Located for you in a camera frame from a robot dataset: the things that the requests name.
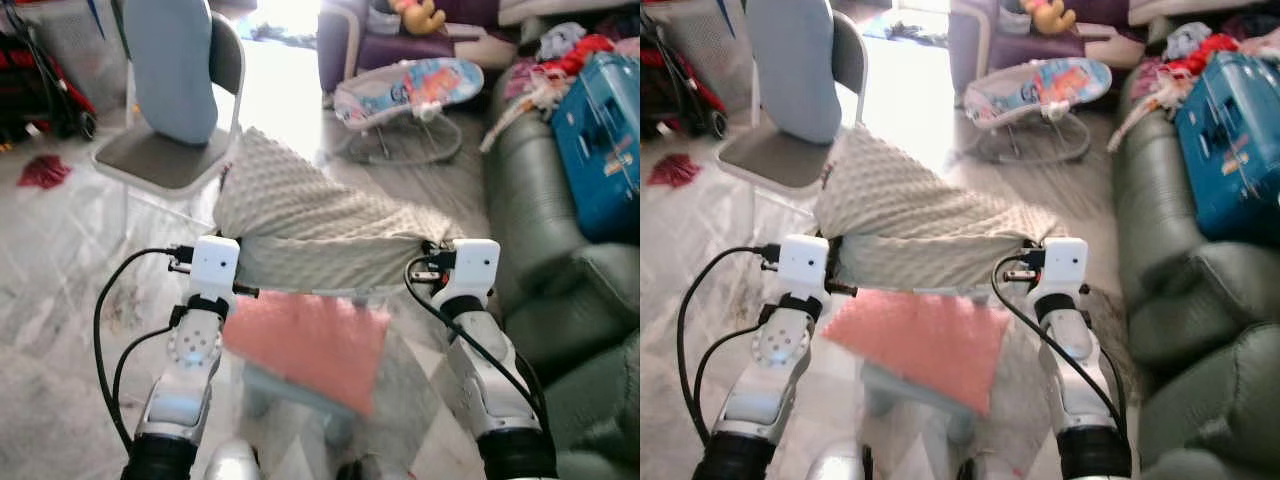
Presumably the blue plastic case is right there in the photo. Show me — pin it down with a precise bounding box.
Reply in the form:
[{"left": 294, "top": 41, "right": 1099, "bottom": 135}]
[
  {"left": 1174, "top": 49, "right": 1280, "bottom": 242},
  {"left": 549, "top": 51, "right": 641, "bottom": 245}
]

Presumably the beige textured pillow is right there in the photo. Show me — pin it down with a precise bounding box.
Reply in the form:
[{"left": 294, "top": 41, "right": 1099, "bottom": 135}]
[
  {"left": 213, "top": 127, "right": 463, "bottom": 297},
  {"left": 813, "top": 127, "right": 1067, "bottom": 294}
]

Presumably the green leather sofa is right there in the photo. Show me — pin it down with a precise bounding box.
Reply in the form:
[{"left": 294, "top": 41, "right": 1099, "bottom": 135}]
[
  {"left": 1110, "top": 68, "right": 1280, "bottom": 480},
  {"left": 480, "top": 68, "right": 641, "bottom": 480}
]

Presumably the purple armchair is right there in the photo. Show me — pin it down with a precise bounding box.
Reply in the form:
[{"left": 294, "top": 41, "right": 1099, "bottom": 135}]
[
  {"left": 316, "top": 0, "right": 521, "bottom": 98},
  {"left": 947, "top": 0, "right": 1151, "bottom": 96}
]

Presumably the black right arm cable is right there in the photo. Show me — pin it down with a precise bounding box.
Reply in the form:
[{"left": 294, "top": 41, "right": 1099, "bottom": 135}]
[
  {"left": 991, "top": 251, "right": 1130, "bottom": 433},
  {"left": 403, "top": 254, "right": 548, "bottom": 433}
]

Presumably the colourful baby bouncer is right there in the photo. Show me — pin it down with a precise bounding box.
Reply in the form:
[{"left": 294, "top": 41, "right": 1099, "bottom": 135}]
[
  {"left": 332, "top": 57, "right": 487, "bottom": 167},
  {"left": 961, "top": 56, "right": 1114, "bottom": 167}
]

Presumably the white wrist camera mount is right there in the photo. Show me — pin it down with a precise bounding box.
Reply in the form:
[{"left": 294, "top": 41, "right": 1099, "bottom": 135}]
[
  {"left": 1040, "top": 236, "right": 1090, "bottom": 302},
  {"left": 777, "top": 234, "right": 831, "bottom": 301},
  {"left": 441, "top": 239, "right": 501, "bottom": 307},
  {"left": 189, "top": 236, "right": 242, "bottom": 302}
]

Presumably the blue-grey cushion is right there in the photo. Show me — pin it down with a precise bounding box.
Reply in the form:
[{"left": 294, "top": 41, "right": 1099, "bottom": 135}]
[
  {"left": 745, "top": 0, "right": 844, "bottom": 147},
  {"left": 122, "top": 0, "right": 220, "bottom": 147}
]

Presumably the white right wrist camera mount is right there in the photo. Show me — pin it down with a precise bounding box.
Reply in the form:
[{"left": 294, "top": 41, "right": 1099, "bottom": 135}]
[
  {"left": 441, "top": 239, "right": 501, "bottom": 307},
  {"left": 1040, "top": 236, "right": 1090, "bottom": 302}
]

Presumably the grey metal folding chair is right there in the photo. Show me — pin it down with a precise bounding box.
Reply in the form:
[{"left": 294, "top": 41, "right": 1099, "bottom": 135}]
[
  {"left": 715, "top": 10, "right": 870, "bottom": 195},
  {"left": 92, "top": 10, "right": 247, "bottom": 198}
]

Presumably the blue child chair pink seat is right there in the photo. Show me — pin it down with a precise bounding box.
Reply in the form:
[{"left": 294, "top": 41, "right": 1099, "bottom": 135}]
[
  {"left": 221, "top": 291, "right": 433, "bottom": 480},
  {"left": 819, "top": 289, "right": 1041, "bottom": 480}
]

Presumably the yellow plush toy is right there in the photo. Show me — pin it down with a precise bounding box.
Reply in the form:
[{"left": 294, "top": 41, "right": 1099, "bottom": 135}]
[
  {"left": 1019, "top": 0, "right": 1077, "bottom": 35},
  {"left": 389, "top": 0, "right": 447, "bottom": 37}
]

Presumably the black and red stroller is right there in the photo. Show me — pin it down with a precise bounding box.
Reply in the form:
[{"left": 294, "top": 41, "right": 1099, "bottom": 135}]
[
  {"left": 640, "top": 0, "right": 730, "bottom": 140},
  {"left": 0, "top": 0, "right": 99, "bottom": 142}
]

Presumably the grey-blue soft toy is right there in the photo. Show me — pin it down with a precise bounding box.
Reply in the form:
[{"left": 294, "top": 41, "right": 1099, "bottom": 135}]
[
  {"left": 536, "top": 21, "right": 587, "bottom": 62},
  {"left": 1164, "top": 21, "right": 1214, "bottom": 60}
]

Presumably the dark red cloth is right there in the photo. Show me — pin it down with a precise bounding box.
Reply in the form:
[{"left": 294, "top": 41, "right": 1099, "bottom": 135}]
[
  {"left": 16, "top": 154, "right": 74, "bottom": 192},
  {"left": 646, "top": 152, "right": 702, "bottom": 190}
]

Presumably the silver robot left leg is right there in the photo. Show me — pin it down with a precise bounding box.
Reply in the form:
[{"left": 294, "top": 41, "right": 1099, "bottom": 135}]
[
  {"left": 806, "top": 442, "right": 867, "bottom": 480},
  {"left": 204, "top": 439, "right": 264, "bottom": 480}
]

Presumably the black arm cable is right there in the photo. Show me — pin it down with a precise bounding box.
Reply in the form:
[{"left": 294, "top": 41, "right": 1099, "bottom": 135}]
[
  {"left": 92, "top": 245, "right": 197, "bottom": 453},
  {"left": 676, "top": 243, "right": 782, "bottom": 448},
  {"left": 991, "top": 251, "right": 1130, "bottom": 433},
  {"left": 403, "top": 254, "right": 548, "bottom": 433}
]

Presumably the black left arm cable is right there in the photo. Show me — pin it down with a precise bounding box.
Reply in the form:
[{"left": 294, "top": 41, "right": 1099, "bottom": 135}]
[
  {"left": 676, "top": 243, "right": 782, "bottom": 448},
  {"left": 92, "top": 245, "right": 197, "bottom": 453}
]

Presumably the bright red cloth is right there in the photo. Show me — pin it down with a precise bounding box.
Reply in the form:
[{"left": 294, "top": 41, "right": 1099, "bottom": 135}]
[
  {"left": 540, "top": 34, "right": 617, "bottom": 78},
  {"left": 1164, "top": 32, "right": 1242, "bottom": 77}
]

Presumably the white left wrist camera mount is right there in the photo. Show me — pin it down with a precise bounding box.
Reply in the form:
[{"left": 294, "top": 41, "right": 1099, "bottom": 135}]
[
  {"left": 189, "top": 236, "right": 242, "bottom": 302},
  {"left": 777, "top": 234, "right": 831, "bottom": 301}
]

